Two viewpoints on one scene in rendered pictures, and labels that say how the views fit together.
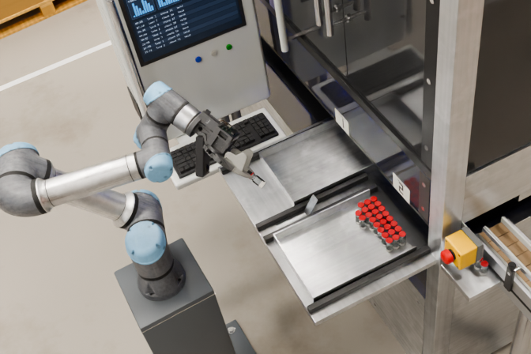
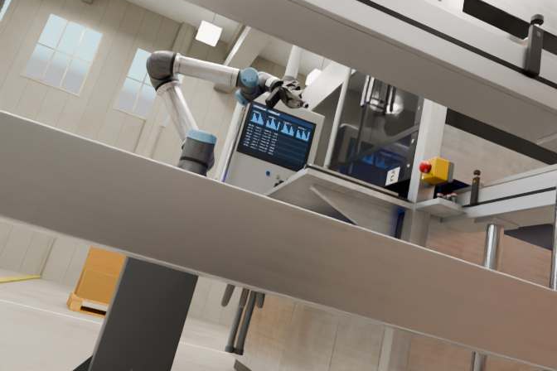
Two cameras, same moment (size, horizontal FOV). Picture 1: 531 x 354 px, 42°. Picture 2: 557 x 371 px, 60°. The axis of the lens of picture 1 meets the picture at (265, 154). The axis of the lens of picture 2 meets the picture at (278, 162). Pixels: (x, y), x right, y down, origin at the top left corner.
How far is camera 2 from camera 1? 2.21 m
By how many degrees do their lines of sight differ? 63
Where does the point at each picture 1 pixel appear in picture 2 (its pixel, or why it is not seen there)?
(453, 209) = (433, 146)
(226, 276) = not seen: outside the picture
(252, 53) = not seen: hidden behind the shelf
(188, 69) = (259, 175)
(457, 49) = not seen: hidden behind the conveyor
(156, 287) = (186, 166)
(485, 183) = (457, 145)
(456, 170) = (438, 108)
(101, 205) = (188, 119)
